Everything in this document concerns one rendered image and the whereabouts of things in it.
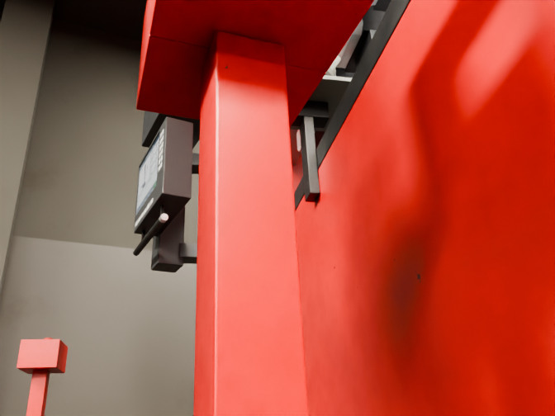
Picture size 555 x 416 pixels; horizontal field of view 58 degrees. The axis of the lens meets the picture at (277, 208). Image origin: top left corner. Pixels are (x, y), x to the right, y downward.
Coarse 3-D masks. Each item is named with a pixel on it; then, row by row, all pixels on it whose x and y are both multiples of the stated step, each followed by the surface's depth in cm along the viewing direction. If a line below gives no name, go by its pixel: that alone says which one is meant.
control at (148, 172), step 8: (152, 152) 224; (144, 160) 237; (152, 160) 221; (144, 168) 234; (152, 168) 218; (144, 176) 231; (152, 176) 216; (144, 184) 228; (152, 184) 213; (144, 192) 225; (144, 200) 223
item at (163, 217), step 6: (162, 210) 203; (162, 216) 198; (156, 222) 203; (162, 222) 200; (156, 228) 205; (144, 234) 226; (150, 234) 212; (144, 240) 219; (138, 246) 226; (144, 246) 223; (138, 252) 230
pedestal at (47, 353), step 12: (24, 348) 217; (36, 348) 218; (48, 348) 219; (60, 348) 223; (24, 360) 215; (36, 360) 216; (48, 360) 217; (60, 360) 224; (36, 372) 220; (48, 372) 223; (60, 372) 231; (36, 384) 218; (48, 384) 224; (36, 396) 216; (36, 408) 214
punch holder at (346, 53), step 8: (368, 16) 114; (376, 16) 115; (360, 24) 112; (368, 24) 113; (376, 24) 114; (360, 32) 113; (352, 40) 115; (360, 40) 115; (344, 48) 118; (352, 48) 117; (360, 48) 117; (344, 56) 120; (352, 56) 120; (344, 64) 122; (352, 64) 122; (352, 72) 125
